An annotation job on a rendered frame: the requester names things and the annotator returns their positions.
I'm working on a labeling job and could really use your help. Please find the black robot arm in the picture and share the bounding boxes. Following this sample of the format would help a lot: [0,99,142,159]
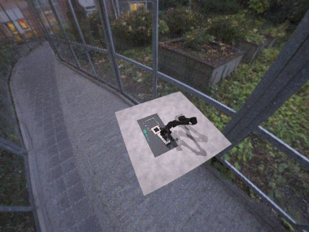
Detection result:
[166,116,197,134]

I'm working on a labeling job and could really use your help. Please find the beige square tile with dark centre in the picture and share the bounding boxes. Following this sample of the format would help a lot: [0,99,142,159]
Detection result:
[151,126,160,135]

